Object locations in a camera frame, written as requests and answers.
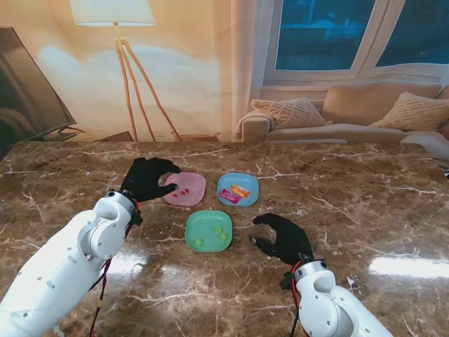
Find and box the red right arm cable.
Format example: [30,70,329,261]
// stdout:
[290,261,303,310]

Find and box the red left arm cable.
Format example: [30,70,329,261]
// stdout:
[89,258,113,337]

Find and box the wooden low cabinet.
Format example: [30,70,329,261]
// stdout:
[45,130,135,143]

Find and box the blue square plastic dish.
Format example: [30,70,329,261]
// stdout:
[216,172,260,208]

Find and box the cream knitted cushion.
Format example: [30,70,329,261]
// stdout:
[368,92,449,131]
[250,98,328,130]

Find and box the white framed window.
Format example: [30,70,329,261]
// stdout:
[262,0,449,84]

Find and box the wooden tripod floor lamp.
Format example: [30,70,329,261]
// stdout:
[69,0,183,143]

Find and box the flat screen television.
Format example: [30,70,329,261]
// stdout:
[0,26,87,148]

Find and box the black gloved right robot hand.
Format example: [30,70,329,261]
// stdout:
[252,213,314,266]

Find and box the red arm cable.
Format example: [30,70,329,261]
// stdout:
[89,258,113,337]
[290,261,303,310]

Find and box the beige sofa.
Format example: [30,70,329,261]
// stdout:
[234,79,449,166]

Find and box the pink square plastic dish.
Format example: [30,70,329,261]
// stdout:
[163,171,207,207]

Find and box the pink candy bar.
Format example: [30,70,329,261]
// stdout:
[219,188,242,205]

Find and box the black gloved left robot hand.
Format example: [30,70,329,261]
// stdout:
[121,157,182,204]

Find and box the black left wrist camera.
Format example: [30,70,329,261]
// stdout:
[128,206,144,230]

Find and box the green square plastic dish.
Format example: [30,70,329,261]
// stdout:
[185,210,234,253]

